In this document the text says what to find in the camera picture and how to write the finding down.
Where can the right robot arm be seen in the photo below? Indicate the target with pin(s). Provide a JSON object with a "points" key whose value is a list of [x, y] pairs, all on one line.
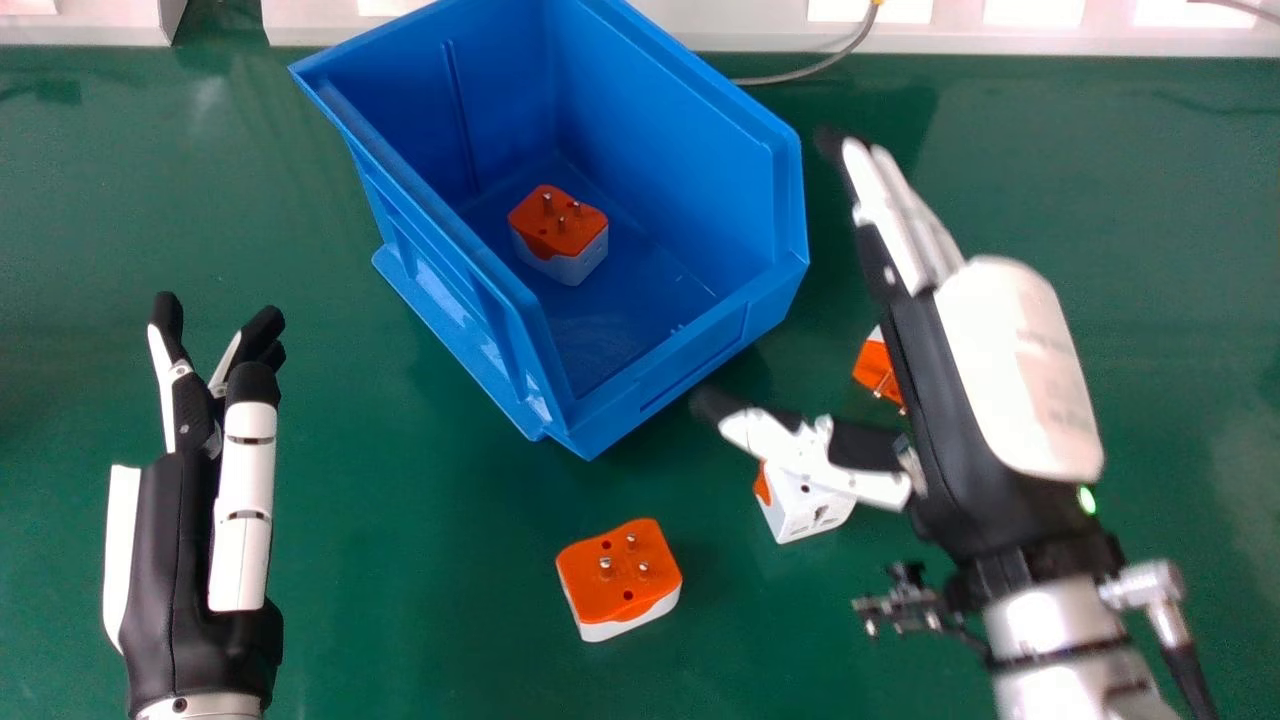
{"points": [[1070, 650]]}

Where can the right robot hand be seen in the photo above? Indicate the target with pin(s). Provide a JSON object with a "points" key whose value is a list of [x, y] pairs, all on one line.
{"points": [[985, 420]]}

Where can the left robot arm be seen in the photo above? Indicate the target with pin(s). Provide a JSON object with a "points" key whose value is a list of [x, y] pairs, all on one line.
{"points": [[200, 708]]}

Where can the white-and-orange plug adapter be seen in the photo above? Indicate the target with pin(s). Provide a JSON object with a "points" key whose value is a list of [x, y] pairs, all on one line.
{"points": [[558, 233], [805, 505], [618, 578], [874, 368]]}

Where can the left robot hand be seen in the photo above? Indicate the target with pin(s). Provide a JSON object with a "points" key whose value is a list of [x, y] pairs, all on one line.
{"points": [[170, 560]]}

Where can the blue plastic bin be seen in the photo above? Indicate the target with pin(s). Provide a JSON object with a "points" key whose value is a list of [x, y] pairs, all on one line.
{"points": [[560, 210]]}

